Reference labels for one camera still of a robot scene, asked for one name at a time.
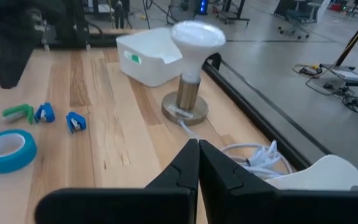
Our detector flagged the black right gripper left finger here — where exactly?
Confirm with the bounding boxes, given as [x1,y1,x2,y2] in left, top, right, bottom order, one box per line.
[35,138,200,224]

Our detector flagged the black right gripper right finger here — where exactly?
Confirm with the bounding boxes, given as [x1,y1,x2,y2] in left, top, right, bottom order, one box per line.
[199,139,358,224]

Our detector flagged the blue mini stapler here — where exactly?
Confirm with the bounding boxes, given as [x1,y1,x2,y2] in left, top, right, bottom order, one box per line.
[34,102,56,124]
[65,111,87,134]

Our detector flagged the teal tape roll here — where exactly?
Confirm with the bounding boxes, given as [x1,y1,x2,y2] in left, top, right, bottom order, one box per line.
[0,129,38,174]

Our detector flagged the white plastic storage bin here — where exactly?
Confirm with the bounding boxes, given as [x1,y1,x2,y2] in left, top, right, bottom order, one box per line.
[116,27,185,88]
[264,154,358,192]

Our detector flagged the white bulb brass lamp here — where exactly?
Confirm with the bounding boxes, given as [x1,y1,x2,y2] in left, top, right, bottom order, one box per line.
[161,20,227,127]

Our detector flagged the black computer tower blue lights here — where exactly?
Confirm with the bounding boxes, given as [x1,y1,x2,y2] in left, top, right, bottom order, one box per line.
[196,0,210,16]

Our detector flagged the office chair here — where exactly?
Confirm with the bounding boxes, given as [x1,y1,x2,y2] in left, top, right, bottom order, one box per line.
[273,0,324,40]

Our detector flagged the yellow black stand pole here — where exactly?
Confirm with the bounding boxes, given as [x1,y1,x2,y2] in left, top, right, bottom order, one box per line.
[334,4,358,68]

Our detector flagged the white lamp power cord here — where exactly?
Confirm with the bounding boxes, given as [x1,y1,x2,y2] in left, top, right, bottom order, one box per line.
[177,119,294,180]

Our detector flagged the black aluminium table frame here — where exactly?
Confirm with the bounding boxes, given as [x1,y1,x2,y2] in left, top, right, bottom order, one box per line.
[40,29,313,171]

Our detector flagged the floor cable bundle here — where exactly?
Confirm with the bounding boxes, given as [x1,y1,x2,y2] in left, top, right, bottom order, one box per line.
[292,62,358,116]

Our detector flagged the rolling desk frame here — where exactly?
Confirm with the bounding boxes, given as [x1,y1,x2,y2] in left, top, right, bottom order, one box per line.
[211,0,250,26]

